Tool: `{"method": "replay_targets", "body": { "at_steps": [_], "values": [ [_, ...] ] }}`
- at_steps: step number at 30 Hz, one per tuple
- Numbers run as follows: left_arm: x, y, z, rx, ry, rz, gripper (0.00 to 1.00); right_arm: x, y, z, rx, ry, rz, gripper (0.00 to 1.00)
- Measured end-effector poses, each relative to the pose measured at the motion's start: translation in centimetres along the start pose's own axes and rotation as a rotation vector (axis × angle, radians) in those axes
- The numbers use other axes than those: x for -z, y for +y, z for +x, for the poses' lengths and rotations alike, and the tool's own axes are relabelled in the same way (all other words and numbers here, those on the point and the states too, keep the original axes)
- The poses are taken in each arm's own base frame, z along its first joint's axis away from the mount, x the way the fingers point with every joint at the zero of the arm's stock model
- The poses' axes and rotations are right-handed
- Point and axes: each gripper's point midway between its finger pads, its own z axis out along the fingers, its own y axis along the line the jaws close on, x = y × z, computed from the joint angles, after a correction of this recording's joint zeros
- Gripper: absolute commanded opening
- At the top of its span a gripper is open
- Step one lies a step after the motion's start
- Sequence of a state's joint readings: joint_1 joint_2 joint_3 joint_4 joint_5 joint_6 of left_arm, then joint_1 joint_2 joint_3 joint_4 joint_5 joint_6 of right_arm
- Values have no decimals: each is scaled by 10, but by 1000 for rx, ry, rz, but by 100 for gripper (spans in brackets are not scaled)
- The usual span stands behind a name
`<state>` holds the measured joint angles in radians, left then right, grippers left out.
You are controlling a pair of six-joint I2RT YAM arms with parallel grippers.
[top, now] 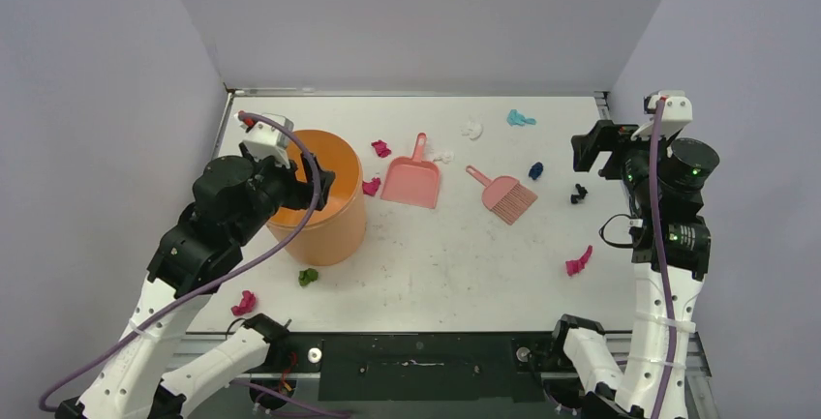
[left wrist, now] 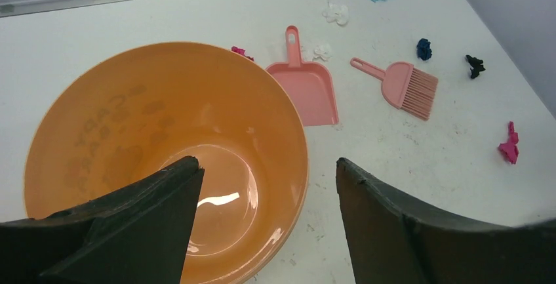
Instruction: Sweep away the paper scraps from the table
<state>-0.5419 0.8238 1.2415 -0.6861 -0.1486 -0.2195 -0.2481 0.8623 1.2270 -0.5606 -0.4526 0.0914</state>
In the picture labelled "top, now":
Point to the white paper scrap upper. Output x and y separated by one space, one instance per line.
472 130

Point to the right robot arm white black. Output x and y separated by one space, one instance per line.
670 247

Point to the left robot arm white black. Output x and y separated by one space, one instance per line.
234 197

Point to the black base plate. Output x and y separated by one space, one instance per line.
439 387

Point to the pink hand brush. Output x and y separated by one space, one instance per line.
504 195

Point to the black paper scrap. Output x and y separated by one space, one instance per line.
580 195

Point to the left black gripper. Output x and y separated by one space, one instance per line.
301 192

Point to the magenta paper scrap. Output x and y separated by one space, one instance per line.
246 304
577 265
381 148
371 187

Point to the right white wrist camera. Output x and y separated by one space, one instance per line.
671 110

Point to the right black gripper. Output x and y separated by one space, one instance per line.
606 149

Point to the teal paper scrap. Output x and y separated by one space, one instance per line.
516 118

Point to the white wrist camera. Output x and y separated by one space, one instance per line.
671 110
261 140

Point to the white paper scrap by dustpan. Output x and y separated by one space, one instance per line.
445 157

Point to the pink plastic dustpan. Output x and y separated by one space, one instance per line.
413 180

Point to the green paper scrap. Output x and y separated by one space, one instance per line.
308 276

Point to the magenta paper scrap by bucket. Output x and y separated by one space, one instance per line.
371 187

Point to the dark blue paper scrap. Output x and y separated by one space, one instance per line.
536 171

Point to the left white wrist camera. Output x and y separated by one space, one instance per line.
261 140

